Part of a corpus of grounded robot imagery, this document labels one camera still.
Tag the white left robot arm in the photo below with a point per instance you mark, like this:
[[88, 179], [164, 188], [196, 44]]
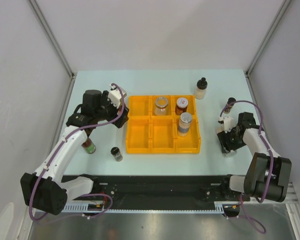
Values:
[[44, 189]]

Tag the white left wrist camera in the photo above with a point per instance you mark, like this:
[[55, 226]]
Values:
[[115, 96]]

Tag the green-label sauce bottle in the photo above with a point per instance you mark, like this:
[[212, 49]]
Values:
[[89, 146]]

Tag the blue-label pearl jar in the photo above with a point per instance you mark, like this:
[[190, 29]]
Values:
[[229, 154], [184, 124]]

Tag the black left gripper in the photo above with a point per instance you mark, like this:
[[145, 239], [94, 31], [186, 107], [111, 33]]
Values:
[[104, 101]]

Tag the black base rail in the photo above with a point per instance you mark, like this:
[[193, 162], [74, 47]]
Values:
[[162, 190]]

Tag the black-cap squeeze bottle right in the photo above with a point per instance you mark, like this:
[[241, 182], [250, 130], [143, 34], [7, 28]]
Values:
[[201, 88]]

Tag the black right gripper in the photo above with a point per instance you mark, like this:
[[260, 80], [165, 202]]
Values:
[[224, 137]]

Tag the white slotted cable duct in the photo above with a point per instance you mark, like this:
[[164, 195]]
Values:
[[95, 207]]

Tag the yellow six-compartment tray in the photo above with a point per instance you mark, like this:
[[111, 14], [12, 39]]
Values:
[[151, 134]]

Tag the small black-lid spice jar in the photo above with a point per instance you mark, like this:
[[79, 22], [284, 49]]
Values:
[[116, 153]]

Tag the tall red sauce bottle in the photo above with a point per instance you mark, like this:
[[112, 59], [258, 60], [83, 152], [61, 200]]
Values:
[[123, 111]]

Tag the clear flask-shaped glass jar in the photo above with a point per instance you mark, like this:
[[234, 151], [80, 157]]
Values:
[[162, 106]]

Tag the dark spice shaker upper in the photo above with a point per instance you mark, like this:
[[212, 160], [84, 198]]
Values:
[[229, 105]]

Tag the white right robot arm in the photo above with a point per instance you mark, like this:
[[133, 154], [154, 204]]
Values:
[[268, 174]]

